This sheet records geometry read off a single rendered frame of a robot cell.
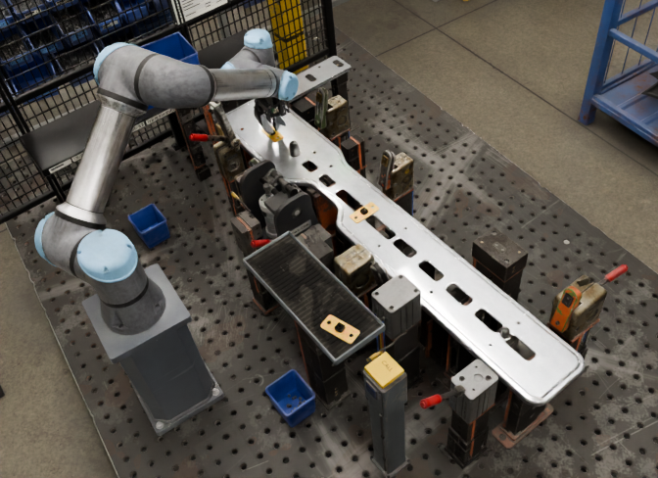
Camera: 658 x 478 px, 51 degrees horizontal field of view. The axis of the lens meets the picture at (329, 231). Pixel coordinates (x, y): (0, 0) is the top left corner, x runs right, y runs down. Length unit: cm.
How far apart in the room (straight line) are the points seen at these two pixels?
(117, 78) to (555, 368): 118
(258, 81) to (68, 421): 172
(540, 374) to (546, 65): 280
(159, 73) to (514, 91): 274
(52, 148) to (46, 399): 114
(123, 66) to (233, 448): 101
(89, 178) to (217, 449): 79
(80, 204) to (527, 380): 108
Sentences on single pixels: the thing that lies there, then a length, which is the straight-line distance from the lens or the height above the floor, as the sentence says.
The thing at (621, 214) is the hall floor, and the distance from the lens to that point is 343.
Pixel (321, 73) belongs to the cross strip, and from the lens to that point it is 246.
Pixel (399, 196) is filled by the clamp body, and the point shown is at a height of 93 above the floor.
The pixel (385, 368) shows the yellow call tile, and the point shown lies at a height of 116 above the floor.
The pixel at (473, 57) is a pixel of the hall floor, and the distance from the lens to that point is 427.
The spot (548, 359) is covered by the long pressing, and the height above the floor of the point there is 100.
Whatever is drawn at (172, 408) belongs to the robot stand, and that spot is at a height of 77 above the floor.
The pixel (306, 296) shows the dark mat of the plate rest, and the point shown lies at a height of 116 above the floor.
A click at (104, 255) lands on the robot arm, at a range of 157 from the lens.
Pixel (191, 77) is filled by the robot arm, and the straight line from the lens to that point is 158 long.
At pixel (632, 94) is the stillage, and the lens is 384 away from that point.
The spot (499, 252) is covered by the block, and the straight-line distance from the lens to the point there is 183.
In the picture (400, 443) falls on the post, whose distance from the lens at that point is 175.
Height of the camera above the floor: 243
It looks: 48 degrees down
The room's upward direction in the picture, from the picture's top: 8 degrees counter-clockwise
